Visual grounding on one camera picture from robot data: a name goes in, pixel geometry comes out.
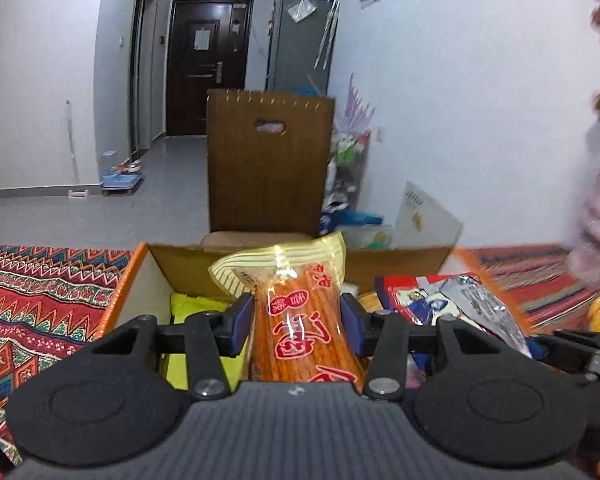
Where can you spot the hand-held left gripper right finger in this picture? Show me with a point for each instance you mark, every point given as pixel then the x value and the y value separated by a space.
pixel 352 325

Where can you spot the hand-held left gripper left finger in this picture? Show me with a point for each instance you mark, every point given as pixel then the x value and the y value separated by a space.
pixel 242 322

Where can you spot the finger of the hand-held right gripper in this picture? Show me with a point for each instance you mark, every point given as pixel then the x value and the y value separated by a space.
pixel 570 352

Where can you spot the lime green snack packet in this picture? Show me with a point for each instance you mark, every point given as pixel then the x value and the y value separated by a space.
pixel 200 310

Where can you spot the orange stick snack packet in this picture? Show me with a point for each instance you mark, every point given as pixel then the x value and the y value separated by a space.
pixel 300 320

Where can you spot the red and blue snack packet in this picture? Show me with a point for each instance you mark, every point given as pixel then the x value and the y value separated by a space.
pixel 415 300

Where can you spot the orange cardboard box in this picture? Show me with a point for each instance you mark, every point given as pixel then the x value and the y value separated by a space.
pixel 180 270

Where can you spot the silver snack packet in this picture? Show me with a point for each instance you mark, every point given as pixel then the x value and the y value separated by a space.
pixel 485 315

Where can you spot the blue plastic bag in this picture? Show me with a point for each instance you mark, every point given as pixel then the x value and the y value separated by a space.
pixel 355 220

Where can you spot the white calendar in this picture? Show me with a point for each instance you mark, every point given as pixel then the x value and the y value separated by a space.
pixel 427 220

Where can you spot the cluttered storage rack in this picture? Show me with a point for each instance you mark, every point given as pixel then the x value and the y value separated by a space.
pixel 347 175

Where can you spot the brown cardboard carton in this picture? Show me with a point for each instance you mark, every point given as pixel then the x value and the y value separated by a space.
pixel 270 165

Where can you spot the blue pet feeder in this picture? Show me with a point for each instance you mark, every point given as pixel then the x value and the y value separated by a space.
pixel 122 176

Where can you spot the patterned red tablecloth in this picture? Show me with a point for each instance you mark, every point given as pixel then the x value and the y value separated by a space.
pixel 40 300

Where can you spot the purple feather toy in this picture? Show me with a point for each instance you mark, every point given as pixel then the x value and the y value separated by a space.
pixel 357 105

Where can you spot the blue plastic board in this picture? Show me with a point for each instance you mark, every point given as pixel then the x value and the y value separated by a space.
pixel 310 91

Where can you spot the white mop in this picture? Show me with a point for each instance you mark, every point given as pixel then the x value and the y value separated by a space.
pixel 72 155

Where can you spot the dark brown entrance door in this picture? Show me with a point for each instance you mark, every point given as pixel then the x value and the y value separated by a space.
pixel 185 90

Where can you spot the grey refrigerator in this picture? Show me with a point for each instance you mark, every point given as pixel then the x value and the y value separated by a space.
pixel 295 55

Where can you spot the grey interior door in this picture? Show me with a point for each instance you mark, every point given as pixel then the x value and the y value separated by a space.
pixel 142 65

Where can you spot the white door notice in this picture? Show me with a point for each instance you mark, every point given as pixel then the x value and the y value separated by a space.
pixel 202 40

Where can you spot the clear plastic bag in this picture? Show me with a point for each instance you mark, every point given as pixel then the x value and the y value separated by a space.
pixel 300 10

